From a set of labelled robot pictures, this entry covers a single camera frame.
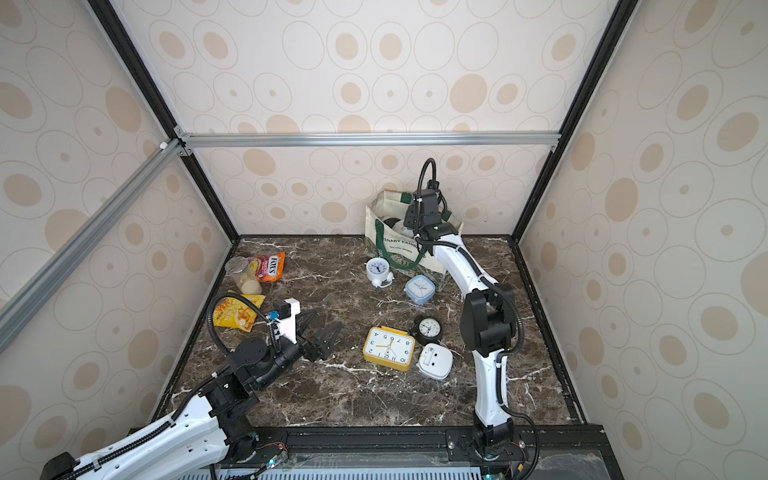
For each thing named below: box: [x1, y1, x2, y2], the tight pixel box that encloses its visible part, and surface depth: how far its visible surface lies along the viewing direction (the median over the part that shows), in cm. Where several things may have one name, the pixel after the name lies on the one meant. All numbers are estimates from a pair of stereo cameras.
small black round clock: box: [410, 315, 443, 346], surface depth 92 cm
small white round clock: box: [364, 257, 395, 288], surface depth 108 cm
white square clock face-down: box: [418, 343, 454, 380], surface depth 86 cm
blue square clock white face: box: [405, 275, 436, 305], surface depth 103 cm
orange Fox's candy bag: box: [255, 252, 286, 282], surface depth 108 cm
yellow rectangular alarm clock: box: [362, 325, 416, 371], surface depth 89 cm
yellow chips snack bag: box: [213, 294, 266, 333], surface depth 96 cm
